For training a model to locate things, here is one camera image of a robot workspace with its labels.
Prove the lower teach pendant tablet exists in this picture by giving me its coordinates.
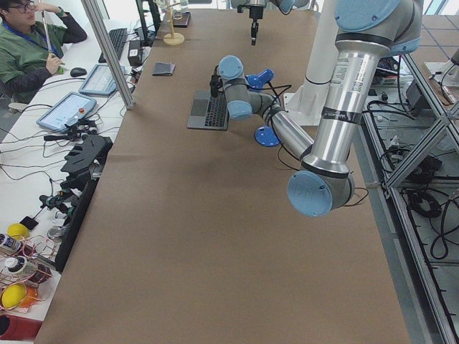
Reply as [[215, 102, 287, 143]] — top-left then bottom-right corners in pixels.
[[36, 92, 97, 133]]

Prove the teach pendant tablet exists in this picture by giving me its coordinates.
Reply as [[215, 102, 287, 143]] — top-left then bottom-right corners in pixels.
[[78, 63, 117, 97], [36, 92, 97, 133]]

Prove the aluminium frame post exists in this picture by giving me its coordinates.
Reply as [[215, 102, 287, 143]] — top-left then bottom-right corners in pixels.
[[81, 0, 134, 110]]

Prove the black tool holder rack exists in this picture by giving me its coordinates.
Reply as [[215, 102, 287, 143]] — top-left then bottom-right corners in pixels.
[[60, 135, 113, 191]]

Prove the wooden mug tree stand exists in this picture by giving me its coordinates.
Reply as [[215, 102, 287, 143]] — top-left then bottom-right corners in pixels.
[[155, 0, 185, 46]]

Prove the upper teach pendant tablet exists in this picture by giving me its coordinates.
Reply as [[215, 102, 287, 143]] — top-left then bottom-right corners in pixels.
[[78, 63, 117, 97]]

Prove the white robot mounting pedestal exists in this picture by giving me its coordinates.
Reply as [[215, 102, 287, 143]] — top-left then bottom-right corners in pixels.
[[284, 0, 338, 125]]

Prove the aluminium frame rail structure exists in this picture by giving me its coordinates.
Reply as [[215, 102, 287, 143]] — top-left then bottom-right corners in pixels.
[[356, 46, 458, 343]]

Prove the person in green shirt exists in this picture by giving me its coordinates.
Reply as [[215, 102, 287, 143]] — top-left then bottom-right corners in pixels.
[[1, 1, 87, 104]]

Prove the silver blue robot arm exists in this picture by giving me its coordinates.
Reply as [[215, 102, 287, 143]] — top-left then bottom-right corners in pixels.
[[237, 0, 314, 46], [217, 1, 423, 216]]

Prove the grey felt pouch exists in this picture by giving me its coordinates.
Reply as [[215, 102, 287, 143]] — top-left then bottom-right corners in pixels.
[[152, 62, 176, 76]]

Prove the blue desk lamp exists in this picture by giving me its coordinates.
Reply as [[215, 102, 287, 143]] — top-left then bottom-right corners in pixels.
[[245, 67, 281, 148]]

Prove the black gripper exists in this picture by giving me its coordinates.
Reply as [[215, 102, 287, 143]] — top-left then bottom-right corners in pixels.
[[209, 66, 221, 97], [249, 5, 264, 46]]

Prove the black keyboard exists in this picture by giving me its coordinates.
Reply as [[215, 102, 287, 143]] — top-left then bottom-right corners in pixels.
[[108, 28, 128, 59]]

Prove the grey laptop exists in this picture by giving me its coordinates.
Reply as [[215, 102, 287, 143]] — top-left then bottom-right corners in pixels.
[[186, 90, 229, 130]]

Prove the yellow ball in basket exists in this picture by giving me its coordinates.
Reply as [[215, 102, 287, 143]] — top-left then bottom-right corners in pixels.
[[1, 284, 27, 309]]

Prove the copper wire basket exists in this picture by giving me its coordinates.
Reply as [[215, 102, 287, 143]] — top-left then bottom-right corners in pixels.
[[1, 234, 59, 313]]

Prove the black power adapter box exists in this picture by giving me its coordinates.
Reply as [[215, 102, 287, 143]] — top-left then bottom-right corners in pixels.
[[128, 39, 143, 67]]

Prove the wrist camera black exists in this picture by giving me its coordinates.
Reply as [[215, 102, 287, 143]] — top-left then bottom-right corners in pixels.
[[237, 4, 250, 14]]

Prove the black computer mouse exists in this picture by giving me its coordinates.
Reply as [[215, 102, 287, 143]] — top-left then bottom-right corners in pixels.
[[70, 67, 87, 77]]

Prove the dark wooden tray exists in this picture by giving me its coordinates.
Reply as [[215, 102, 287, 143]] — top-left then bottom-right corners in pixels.
[[173, 12, 191, 28]]

